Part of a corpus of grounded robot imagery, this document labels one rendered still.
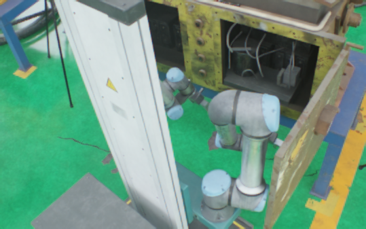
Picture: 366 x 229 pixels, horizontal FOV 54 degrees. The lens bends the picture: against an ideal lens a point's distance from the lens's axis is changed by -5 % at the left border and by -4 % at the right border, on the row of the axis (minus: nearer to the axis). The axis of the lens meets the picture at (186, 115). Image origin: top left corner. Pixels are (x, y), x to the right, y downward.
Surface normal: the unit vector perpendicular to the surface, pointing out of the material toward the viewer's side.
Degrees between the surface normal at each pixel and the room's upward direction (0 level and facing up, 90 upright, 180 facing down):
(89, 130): 0
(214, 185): 7
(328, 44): 90
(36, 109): 0
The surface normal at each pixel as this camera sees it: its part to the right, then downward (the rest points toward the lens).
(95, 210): -0.09, -0.68
